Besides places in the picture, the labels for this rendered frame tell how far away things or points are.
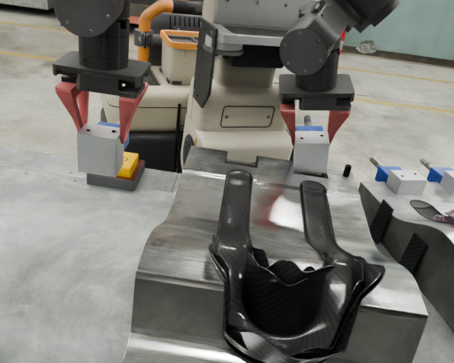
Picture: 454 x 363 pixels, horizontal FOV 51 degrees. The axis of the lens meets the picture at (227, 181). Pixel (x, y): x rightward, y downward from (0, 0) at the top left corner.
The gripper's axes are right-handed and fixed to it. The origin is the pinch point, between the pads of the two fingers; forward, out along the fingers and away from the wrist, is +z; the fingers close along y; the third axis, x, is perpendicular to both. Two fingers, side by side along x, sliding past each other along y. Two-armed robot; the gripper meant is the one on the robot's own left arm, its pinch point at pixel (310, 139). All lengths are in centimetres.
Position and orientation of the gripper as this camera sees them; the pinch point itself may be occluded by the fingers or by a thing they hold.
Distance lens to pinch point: 74.0
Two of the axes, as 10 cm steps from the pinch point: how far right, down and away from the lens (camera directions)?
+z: 0.4, 8.1, 5.9
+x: 0.8, -5.9, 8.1
